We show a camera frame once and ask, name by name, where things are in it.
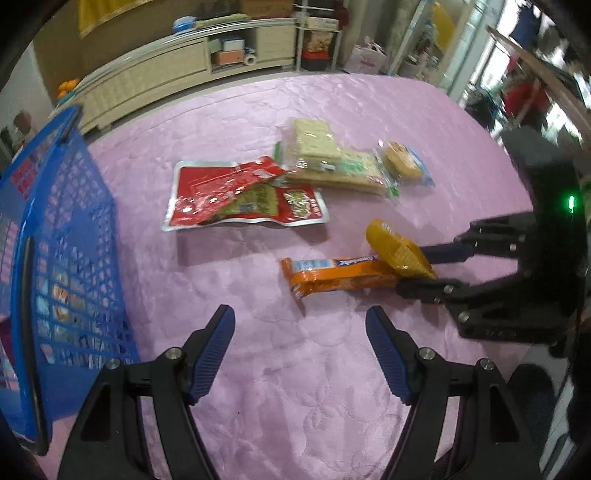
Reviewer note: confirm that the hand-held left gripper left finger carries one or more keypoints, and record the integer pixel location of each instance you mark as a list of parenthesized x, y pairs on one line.
[(212, 350)]

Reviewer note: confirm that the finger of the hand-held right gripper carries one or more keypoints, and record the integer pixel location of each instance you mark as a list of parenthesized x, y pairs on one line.
[(498, 235), (485, 300)]

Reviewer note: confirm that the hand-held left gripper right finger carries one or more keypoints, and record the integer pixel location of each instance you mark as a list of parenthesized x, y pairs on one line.
[(388, 350)]

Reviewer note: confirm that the orange snack packet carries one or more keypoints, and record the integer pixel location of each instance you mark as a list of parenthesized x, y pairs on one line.
[(337, 277)]

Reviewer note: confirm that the yellow snack packet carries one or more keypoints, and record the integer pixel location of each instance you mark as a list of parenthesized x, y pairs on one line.
[(397, 251)]

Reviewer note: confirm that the cake packet with blue edge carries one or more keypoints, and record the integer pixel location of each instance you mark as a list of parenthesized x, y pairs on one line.
[(405, 161)]

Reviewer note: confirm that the large cracker packet green edge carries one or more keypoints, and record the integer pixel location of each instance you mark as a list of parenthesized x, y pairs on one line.
[(351, 173)]

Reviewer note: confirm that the glossy red snack packet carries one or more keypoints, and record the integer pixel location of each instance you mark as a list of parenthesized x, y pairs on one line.
[(212, 189)]

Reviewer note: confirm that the blue plastic basket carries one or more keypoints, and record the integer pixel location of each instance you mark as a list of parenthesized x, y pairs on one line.
[(64, 277)]

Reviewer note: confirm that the red packet with yellow lettering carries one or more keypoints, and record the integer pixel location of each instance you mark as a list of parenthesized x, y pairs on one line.
[(295, 205)]

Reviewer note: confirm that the red garment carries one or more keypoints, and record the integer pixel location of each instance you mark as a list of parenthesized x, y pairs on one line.
[(524, 99)]

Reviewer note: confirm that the pink quilted tablecloth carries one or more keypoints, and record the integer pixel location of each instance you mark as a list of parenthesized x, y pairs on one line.
[(300, 369)]

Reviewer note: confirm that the wooden drying rack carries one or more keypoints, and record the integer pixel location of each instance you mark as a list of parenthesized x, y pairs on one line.
[(540, 74)]

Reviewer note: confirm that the standing arched mirror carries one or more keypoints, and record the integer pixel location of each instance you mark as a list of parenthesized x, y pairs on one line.
[(443, 27)]

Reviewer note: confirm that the pink shopping bag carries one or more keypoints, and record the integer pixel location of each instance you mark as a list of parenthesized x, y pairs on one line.
[(367, 57)]

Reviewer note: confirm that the white metal rack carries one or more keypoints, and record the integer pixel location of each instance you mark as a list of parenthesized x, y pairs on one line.
[(318, 37)]

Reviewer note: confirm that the cream tv cabinet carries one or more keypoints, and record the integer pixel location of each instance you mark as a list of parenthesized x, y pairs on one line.
[(161, 78)]

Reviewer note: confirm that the white paper roll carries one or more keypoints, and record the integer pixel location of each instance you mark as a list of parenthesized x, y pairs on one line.
[(251, 58)]

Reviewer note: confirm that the pile of oranges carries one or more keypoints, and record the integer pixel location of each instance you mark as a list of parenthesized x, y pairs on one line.
[(67, 88)]

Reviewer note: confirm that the boxes in cabinet shelf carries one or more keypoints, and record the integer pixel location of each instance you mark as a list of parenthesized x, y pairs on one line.
[(227, 50)]

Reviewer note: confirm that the brown cardboard box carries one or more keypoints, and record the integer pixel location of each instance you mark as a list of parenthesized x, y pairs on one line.
[(268, 7)]

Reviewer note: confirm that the blue tissue box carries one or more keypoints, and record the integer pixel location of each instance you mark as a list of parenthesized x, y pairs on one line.
[(185, 24)]

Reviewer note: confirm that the green folded cloth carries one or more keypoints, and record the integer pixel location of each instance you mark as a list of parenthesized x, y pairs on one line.
[(224, 18)]

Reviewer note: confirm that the yellow cloth cover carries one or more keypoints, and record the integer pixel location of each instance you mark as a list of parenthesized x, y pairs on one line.
[(111, 14)]

